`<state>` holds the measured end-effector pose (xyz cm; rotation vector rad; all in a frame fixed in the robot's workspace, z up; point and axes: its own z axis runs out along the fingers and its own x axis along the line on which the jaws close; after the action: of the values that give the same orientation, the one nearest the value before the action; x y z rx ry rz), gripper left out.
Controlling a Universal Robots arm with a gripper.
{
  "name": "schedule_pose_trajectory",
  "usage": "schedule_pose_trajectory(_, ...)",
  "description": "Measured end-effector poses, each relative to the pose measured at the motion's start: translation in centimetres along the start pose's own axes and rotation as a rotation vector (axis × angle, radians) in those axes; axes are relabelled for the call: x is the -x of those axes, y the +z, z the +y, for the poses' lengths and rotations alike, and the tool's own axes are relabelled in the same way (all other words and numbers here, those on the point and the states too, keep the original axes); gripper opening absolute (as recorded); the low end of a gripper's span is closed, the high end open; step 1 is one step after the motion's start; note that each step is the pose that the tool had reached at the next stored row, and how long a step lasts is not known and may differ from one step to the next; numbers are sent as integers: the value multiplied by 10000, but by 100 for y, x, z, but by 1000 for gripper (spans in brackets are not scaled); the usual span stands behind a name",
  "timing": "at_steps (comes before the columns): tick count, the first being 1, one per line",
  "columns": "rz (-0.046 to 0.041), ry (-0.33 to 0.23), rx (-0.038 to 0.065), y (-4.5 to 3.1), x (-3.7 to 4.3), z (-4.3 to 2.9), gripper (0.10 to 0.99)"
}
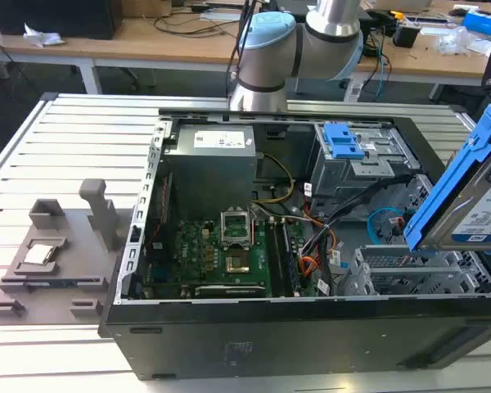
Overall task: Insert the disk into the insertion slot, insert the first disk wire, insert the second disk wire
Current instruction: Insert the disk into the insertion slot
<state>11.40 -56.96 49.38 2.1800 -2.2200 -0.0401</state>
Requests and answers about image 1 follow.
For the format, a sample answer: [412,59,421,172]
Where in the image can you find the hard disk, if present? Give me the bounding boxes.
[403,97,491,257]

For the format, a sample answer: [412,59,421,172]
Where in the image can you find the metal disk bay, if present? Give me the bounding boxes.
[346,244,491,297]

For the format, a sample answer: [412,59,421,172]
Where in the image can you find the black RAM slot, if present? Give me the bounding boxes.
[266,220,286,296]
[281,220,303,296]

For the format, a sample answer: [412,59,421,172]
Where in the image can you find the blue cardboard box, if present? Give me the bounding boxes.
[461,8,491,38]

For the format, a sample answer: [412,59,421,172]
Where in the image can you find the clear plastic bag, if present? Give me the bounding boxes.
[436,25,474,56]

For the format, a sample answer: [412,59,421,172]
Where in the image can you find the small black box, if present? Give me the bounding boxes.
[391,22,421,49]

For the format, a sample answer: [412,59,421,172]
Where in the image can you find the grey metal drive cage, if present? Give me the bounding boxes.
[309,121,421,200]

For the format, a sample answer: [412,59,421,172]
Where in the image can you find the blue plastic drive latch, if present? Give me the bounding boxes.
[322,122,367,161]

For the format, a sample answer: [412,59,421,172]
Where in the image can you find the grey power supply unit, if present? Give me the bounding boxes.
[163,124,258,214]

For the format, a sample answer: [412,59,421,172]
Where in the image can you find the metal socket cover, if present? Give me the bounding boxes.
[219,207,255,249]

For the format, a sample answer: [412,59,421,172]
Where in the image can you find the CPU socket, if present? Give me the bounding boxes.
[223,253,251,274]

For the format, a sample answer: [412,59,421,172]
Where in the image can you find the wooden desk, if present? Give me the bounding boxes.
[0,0,491,96]

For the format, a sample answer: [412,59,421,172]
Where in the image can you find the green motherboard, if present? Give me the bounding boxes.
[145,216,324,299]

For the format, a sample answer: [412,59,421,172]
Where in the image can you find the black PC case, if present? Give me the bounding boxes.
[97,106,491,382]

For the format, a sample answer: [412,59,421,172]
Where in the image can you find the large black box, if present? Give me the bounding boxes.
[0,0,124,41]

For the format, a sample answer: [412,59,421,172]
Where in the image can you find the crumpled white paper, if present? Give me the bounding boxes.
[22,22,65,47]

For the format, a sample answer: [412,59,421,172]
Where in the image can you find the grey parts rack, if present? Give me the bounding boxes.
[0,178,126,328]

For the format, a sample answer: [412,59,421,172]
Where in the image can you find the RAM stick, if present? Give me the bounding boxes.
[23,277,104,288]

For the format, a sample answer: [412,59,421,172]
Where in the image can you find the silver CPU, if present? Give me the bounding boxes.
[23,242,59,265]

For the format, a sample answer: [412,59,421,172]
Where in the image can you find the hanging blue cable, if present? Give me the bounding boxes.
[374,44,393,100]

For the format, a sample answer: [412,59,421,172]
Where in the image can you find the blue disk wire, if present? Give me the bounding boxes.
[366,207,410,251]

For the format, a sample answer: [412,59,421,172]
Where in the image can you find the black wire bundle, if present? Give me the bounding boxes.
[299,175,414,257]

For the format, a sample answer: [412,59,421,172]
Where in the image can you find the yellow and black wires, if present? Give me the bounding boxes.
[252,152,296,205]

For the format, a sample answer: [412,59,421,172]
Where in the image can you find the orange wire bundle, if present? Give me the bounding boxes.
[299,227,337,284]

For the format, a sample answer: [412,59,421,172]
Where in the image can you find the black cables on desk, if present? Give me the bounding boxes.
[153,2,241,40]

